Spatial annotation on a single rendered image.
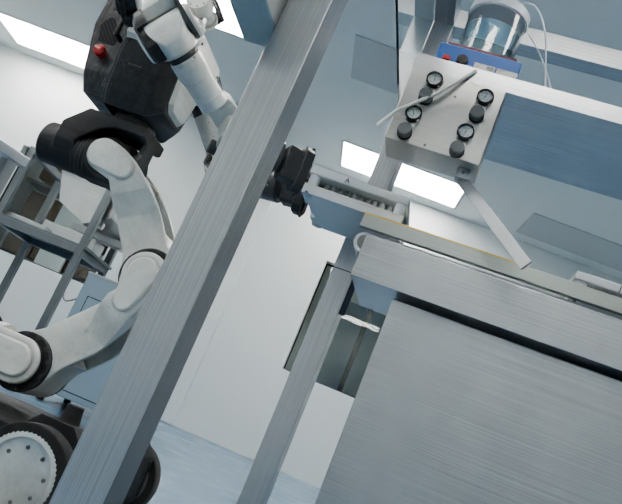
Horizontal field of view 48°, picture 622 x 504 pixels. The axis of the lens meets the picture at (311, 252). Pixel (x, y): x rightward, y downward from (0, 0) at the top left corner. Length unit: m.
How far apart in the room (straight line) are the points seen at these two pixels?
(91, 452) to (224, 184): 0.35
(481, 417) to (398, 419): 0.17
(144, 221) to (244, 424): 5.04
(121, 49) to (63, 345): 0.76
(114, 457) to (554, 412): 0.96
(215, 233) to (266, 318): 5.93
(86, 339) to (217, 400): 5.04
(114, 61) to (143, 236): 0.47
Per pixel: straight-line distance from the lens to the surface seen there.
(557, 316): 1.53
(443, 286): 1.52
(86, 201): 5.27
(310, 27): 0.97
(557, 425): 1.54
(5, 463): 1.54
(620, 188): 1.97
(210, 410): 6.75
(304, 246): 6.92
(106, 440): 0.85
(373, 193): 1.63
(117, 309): 1.69
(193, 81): 1.58
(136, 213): 1.79
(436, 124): 1.62
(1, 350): 1.79
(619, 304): 1.57
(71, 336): 1.77
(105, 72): 1.95
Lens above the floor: 0.37
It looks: 14 degrees up
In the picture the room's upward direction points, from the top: 23 degrees clockwise
